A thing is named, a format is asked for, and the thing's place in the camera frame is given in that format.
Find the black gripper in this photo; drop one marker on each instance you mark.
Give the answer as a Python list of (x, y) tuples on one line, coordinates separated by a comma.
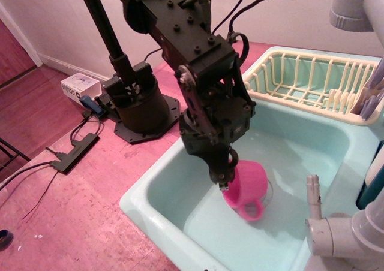
[(212, 121)]

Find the pink plastic cup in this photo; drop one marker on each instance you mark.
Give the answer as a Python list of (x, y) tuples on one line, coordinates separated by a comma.
[(247, 189)]

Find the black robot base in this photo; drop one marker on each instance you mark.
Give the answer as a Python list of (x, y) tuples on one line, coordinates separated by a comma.
[(143, 112)]

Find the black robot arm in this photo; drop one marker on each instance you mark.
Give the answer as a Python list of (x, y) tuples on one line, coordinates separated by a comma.
[(207, 70)]

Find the teal toy sink basin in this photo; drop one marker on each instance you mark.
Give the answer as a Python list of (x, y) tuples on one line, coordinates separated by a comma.
[(178, 207)]

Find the cream dish drying rack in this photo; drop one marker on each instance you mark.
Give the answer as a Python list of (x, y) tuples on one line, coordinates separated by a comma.
[(324, 83)]

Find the grey toy faucet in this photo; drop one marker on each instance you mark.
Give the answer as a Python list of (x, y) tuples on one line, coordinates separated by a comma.
[(340, 241)]

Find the black usb hub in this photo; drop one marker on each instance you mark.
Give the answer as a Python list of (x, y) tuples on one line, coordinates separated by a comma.
[(68, 160)]

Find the blue clamp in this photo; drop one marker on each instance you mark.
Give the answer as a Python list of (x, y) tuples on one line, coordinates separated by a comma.
[(91, 105)]

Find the purple utensils in rack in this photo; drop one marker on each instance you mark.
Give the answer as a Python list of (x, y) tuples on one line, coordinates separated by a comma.
[(374, 93)]

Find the white cardboard box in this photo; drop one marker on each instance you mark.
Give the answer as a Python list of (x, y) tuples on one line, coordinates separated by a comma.
[(79, 85)]

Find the black ring object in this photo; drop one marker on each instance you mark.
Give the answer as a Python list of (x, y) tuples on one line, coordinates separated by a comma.
[(6, 238)]

